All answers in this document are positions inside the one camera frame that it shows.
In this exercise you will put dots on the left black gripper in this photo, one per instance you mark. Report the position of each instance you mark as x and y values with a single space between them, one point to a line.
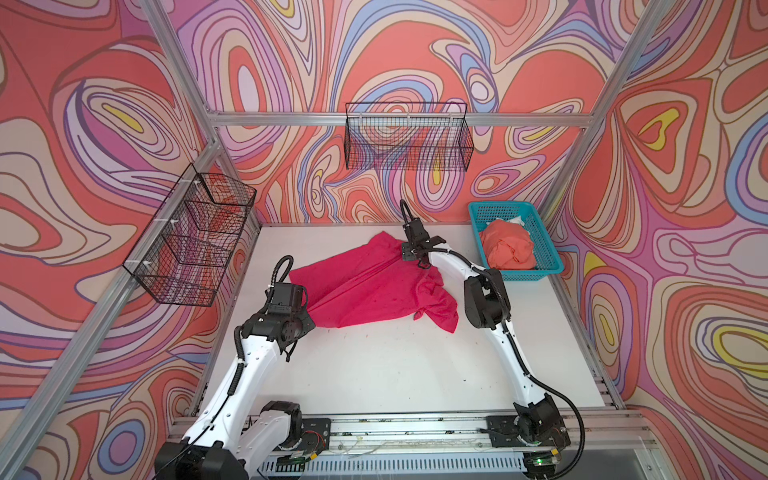
306 318

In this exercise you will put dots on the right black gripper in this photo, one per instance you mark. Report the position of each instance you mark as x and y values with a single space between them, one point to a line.
409 250

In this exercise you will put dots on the magenta t shirt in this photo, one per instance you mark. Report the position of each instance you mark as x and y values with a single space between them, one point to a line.
372 283

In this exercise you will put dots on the teal plastic basket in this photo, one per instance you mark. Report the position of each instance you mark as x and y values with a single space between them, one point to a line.
547 258

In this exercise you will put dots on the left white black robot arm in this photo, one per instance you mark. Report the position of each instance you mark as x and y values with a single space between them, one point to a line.
219 445

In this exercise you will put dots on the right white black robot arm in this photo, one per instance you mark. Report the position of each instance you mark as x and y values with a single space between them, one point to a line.
487 307

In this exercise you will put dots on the coral orange t shirt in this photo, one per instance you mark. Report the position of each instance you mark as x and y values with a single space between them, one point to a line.
508 246

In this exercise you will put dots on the white cloth in basket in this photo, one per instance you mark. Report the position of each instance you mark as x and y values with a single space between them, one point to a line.
517 220

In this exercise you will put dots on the back black wire basket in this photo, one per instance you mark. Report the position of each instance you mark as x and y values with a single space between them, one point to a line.
407 135

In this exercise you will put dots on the black wire basket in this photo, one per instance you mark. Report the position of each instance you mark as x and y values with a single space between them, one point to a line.
407 135
193 237

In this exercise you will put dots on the left black wire basket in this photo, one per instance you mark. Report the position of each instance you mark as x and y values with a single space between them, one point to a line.
193 237

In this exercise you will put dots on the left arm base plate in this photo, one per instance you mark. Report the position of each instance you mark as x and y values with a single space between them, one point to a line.
315 436

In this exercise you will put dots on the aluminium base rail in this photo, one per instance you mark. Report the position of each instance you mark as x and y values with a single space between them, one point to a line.
612 444

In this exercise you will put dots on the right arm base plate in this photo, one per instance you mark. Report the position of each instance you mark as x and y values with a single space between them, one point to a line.
514 431

